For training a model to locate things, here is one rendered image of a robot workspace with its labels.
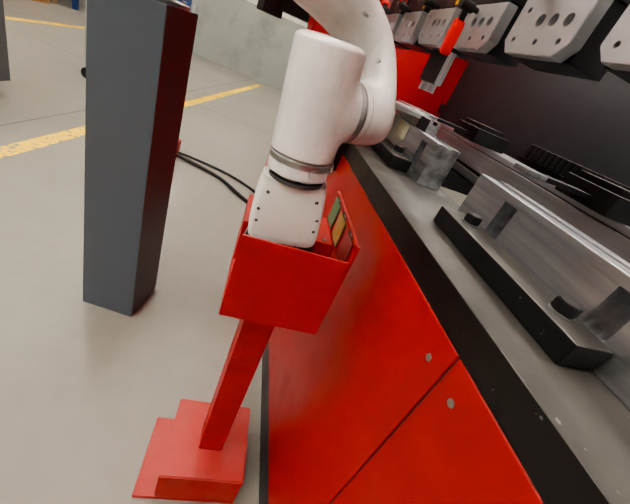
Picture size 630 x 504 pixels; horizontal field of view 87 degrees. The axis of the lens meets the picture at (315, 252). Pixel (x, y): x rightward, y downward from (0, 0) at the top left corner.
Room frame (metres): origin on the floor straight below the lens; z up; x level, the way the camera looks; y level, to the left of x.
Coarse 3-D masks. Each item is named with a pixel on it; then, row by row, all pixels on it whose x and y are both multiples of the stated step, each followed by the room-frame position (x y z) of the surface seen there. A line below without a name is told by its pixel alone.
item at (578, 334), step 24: (456, 216) 0.53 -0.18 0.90; (456, 240) 0.49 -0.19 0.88; (480, 240) 0.47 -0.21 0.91; (480, 264) 0.43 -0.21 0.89; (504, 264) 0.41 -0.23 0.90; (504, 288) 0.38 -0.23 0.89; (528, 288) 0.37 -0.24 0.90; (528, 312) 0.34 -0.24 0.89; (552, 312) 0.33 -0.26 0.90; (552, 336) 0.30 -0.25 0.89; (576, 336) 0.30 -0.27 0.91; (576, 360) 0.29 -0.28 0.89; (600, 360) 0.30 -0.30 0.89
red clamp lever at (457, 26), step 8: (464, 0) 0.84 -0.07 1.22; (464, 8) 0.85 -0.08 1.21; (472, 8) 0.85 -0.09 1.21; (464, 16) 0.85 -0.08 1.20; (456, 24) 0.84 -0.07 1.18; (464, 24) 0.85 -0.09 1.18; (448, 32) 0.85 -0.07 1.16; (456, 32) 0.85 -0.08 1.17; (448, 40) 0.84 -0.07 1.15; (456, 40) 0.85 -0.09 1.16; (440, 48) 0.85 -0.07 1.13; (448, 48) 0.85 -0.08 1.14
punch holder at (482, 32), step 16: (480, 0) 0.88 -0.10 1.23; (496, 0) 0.82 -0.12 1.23; (512, 0) 0.77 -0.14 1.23; (480, 16) 0.84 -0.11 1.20; (496, 16) 0.79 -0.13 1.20; (512, 16) 0.78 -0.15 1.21; (464, 32) 0.87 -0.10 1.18; (480, 32) 0.81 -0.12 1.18; (496, 32) 0.77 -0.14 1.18; (464, 48) 0.84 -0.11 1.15; (480, 48) 0.79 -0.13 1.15; (496, 48) 0.78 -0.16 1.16; (496, 64) 0.87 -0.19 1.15; (512, 64) 0.80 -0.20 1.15
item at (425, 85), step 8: (432, 56) 1.05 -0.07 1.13; (440, 56) 1.01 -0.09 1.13; (448, 56) 0.97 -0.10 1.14; (432, 64) 1.03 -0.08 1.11; (440, 64) 0.99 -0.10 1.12; (448, 64) 0.98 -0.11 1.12; (424, 72) 1.05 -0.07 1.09; (432, 72) 1.01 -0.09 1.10; (440, 72) 0.97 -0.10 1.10; (424, 80) 1.03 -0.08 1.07; (432, 80) 0.99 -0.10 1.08; (440, 80) 0.98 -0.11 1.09; (424, 88) 1.03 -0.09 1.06; (432, 88) 0.99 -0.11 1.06
